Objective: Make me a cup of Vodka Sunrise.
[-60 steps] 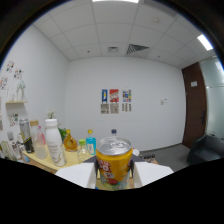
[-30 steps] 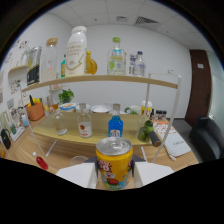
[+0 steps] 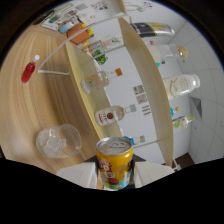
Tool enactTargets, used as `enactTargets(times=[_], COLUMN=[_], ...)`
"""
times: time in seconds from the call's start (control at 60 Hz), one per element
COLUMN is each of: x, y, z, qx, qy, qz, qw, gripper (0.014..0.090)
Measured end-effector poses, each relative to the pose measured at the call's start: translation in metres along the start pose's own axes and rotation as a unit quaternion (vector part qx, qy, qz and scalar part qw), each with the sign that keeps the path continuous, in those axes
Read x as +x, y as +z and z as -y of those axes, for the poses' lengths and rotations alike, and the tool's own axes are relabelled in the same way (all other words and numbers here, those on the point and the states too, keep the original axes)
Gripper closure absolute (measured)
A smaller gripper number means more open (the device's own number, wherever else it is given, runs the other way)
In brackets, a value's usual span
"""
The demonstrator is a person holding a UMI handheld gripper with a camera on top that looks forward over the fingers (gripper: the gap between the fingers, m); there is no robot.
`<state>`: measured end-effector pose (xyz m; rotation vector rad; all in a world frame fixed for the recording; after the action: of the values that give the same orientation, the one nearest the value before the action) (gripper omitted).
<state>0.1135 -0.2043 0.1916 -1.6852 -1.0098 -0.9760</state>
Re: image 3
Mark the orange basket with fruit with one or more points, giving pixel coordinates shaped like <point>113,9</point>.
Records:
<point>79,33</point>

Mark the green potted plant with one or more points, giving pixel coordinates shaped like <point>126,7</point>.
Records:
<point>100,58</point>

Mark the clear bottle red label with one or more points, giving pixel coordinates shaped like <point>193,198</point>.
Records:
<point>108,116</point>

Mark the two-tier wooden shelf rack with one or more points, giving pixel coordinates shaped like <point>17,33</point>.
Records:
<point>150,100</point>

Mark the clear bottle green cap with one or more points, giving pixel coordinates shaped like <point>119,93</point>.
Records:
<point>181,123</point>

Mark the red liquid bottle white cap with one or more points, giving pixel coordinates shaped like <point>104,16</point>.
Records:
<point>28,71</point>

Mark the clear bottle orange cap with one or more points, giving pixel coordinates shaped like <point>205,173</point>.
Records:
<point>95,81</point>

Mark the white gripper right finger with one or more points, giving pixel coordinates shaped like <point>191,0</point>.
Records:
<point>151,173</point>

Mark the small white blue bottle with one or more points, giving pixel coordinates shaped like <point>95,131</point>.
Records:
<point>66,27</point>

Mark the clear glass with ice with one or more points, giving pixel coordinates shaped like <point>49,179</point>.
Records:
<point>56,142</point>

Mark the yellow printed drink can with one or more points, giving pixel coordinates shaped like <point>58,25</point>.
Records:
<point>115,163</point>

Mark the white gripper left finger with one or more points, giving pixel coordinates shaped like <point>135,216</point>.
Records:
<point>80,175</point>

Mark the glass jar wooden lid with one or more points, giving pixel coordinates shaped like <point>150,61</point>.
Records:
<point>166,52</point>

